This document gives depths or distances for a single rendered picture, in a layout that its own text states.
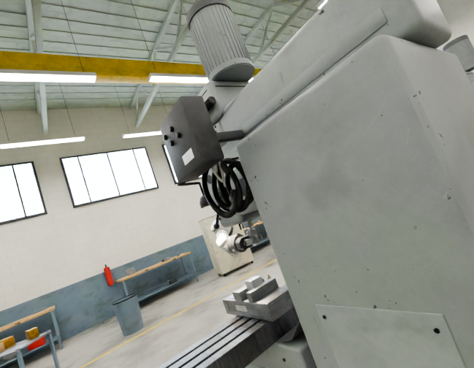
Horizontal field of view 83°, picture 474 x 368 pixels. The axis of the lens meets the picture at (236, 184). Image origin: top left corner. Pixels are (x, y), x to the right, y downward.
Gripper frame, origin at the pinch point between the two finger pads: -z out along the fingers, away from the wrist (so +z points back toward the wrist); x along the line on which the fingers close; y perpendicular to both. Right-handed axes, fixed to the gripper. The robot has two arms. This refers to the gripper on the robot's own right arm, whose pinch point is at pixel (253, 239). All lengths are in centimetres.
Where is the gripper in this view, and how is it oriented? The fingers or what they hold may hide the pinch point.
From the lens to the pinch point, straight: 128.1
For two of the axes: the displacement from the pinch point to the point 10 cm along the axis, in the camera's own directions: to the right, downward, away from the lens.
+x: 7.8, -2.0, 6.0
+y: 3.5, 9.3, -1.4
